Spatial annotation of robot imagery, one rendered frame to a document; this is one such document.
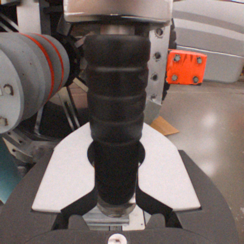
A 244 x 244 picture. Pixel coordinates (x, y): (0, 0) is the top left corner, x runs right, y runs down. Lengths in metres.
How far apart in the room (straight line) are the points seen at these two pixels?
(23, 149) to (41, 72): 0.30
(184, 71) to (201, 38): 0.46
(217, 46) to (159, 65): 0.55
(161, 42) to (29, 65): 0.23
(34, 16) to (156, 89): 0.28
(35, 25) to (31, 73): 0.15
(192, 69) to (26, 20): 0.35
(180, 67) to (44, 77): 0.25
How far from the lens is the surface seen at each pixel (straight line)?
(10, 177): 0.41
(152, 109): 0.33
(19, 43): 0.23
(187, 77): 0.33
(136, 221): 0.89
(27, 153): 0.47
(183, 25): 0.74
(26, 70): 0.20
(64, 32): 0.42
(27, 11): 0.35
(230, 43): 0.87
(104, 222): 0.81
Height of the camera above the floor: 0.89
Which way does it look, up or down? 30 degrees down
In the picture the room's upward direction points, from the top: 2 degrees clockwise
